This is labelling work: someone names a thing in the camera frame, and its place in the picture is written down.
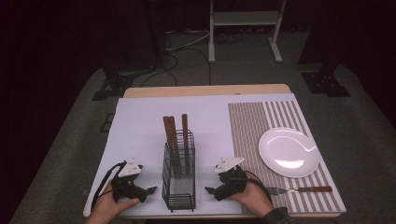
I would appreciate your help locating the wooden table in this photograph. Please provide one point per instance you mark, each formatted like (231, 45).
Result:
(205, 90)

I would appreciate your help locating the person's left hand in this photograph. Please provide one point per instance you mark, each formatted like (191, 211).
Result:
(104, 208)

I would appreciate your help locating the person's right hand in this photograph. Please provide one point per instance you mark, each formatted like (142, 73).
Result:
(255, 196)

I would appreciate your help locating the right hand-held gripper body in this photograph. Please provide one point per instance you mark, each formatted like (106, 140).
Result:
(232, 182)

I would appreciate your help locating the white plate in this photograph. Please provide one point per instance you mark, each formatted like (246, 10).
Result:
(289, 152)

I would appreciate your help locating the white table sheet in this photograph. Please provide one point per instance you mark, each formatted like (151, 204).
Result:
(140, 130)

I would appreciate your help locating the white metal stand frame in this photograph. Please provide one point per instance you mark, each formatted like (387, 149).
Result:
(244, 18)

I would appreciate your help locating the striped placemat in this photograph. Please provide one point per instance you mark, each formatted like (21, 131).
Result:
(249, 130)

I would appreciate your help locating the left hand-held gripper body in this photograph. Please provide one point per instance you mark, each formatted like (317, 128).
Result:
(129, 169)

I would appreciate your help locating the black stand base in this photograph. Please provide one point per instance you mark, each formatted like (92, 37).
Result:
(113, 87)
(325, 83)

